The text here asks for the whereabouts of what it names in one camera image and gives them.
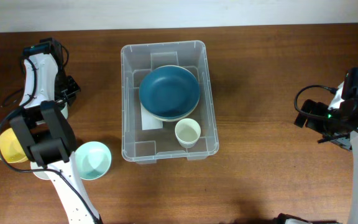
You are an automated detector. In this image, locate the cream plastic bowl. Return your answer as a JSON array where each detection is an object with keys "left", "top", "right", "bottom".
[{"left": 139, "top": 64, "right": 201, "bottom": 123}]

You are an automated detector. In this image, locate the blue plastic bowl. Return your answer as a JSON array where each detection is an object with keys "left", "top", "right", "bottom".
[{"left": 138, "top": 65, "right": 201, "bottom": 119}]

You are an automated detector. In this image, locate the cream plastic cup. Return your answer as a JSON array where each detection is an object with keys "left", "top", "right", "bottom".
[{"left": 175, "top": 118, "right": 201, "bottom": 149}]

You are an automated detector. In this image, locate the mint green plastic cup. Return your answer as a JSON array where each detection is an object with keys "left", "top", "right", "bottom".
[{"left": 59, "top": 103, "right": 68, "bottom": 119}]

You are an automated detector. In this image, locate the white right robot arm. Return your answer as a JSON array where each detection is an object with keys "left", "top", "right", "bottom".
[{"left": 294, "top": 67, "right": 358, "bottom": 223}]

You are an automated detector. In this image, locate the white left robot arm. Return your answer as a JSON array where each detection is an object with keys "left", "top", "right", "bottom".
[{"left": 7, "top": 37, "right": 102, "bottom": 223}]

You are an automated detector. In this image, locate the mint green small bowl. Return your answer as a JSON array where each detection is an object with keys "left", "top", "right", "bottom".
[{"left": 75, "top": 141, "right": 112, "bottom": 180}]

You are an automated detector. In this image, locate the yellow small bowl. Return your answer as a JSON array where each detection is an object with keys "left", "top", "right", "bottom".
[{"left": 0, "top": 128, "right": 28, "bottom": 164}]

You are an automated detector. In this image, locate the white small bowl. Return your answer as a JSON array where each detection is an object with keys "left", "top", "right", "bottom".
[{"left": 30, "top": 162, "right": 50, "bottom": 180}]

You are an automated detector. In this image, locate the white paper label in bin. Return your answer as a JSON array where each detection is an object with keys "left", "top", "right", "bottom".
[{"left": 140, "top": 105, "right": 163, "bottom": 131}]

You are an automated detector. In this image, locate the clear plastic storage bin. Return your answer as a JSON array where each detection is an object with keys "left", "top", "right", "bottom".
[{"left": 121, "top": 40, "right": 219, "bottom": 164}]

